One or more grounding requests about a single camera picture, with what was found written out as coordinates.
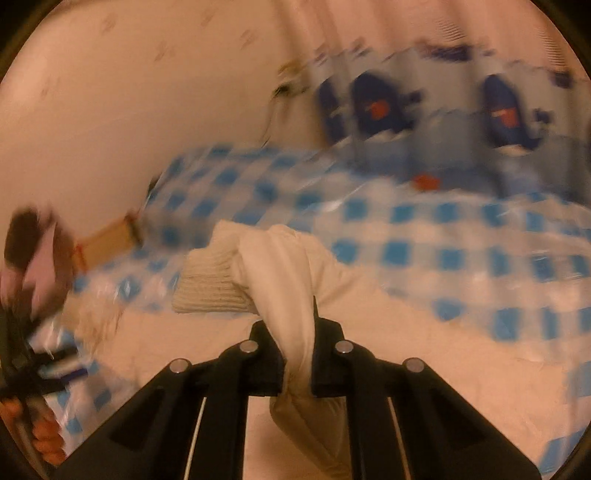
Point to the cream white jacket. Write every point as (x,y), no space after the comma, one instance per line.
(286,277)

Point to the wooden bed frame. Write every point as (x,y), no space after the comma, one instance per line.
(106,240)

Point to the blue white checkered bed sheet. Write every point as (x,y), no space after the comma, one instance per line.
(415,217)

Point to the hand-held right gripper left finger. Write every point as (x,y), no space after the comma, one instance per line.
(258,369)

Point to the dark brown and pink object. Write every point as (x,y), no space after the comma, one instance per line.
(27,240)

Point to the person's left hand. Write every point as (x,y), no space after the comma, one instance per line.
(44,434)

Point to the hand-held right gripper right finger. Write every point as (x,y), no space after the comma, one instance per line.
(330,369)

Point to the small red object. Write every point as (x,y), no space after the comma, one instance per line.
(425,182)

